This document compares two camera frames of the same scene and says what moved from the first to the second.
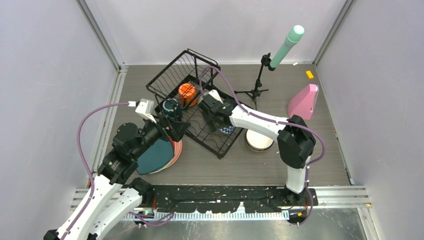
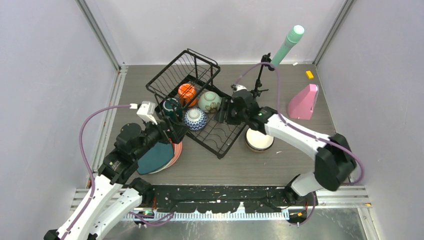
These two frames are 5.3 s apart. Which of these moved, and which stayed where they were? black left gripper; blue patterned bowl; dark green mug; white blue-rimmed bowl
Moved: blue patterned bowl
Stayed: black left gripper; dark green mug; white blue-rimmed bowl
